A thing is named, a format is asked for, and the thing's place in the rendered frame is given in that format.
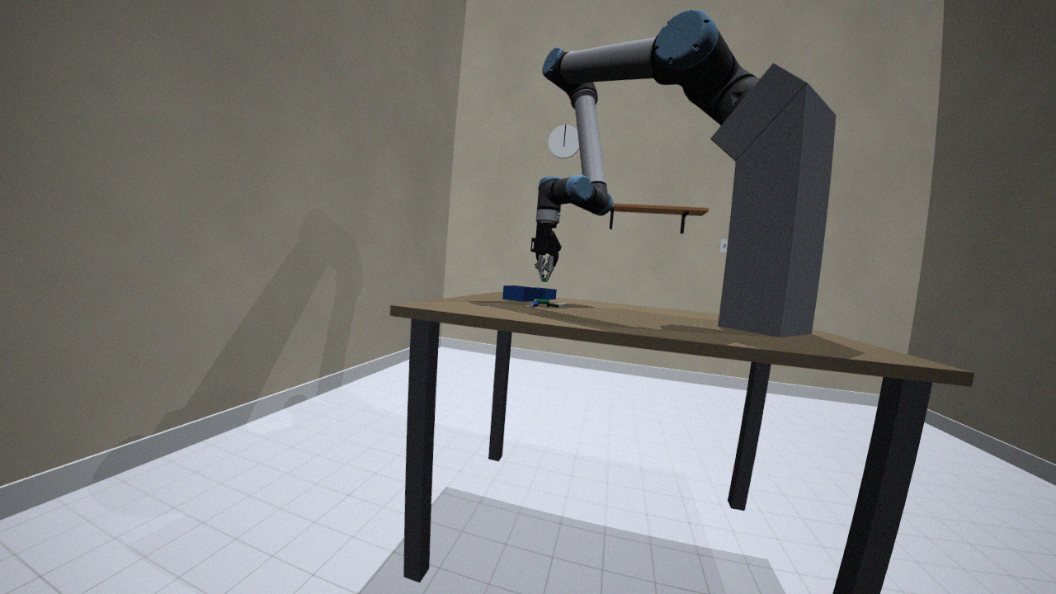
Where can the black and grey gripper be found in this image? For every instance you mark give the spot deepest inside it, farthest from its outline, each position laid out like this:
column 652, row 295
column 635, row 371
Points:
column 541, row 247

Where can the blue three-compartment bin rack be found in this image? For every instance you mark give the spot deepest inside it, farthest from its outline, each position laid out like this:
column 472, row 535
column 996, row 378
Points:
column 523, row 294

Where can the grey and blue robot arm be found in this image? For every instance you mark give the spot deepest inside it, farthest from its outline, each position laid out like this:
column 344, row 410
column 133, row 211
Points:
column 692, row 53

